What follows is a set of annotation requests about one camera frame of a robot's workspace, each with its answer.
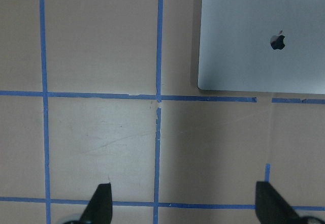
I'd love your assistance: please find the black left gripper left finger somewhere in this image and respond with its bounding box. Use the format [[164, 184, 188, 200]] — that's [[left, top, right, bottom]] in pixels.
[[79, 183, 113, 224]]

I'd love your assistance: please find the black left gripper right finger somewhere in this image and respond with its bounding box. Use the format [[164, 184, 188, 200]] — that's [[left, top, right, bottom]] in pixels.
[[255, 181, 301, 224]]

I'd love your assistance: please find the silver closed laptop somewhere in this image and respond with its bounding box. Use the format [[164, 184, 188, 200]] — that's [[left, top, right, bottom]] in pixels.
[[198, 0, 324, 94]]

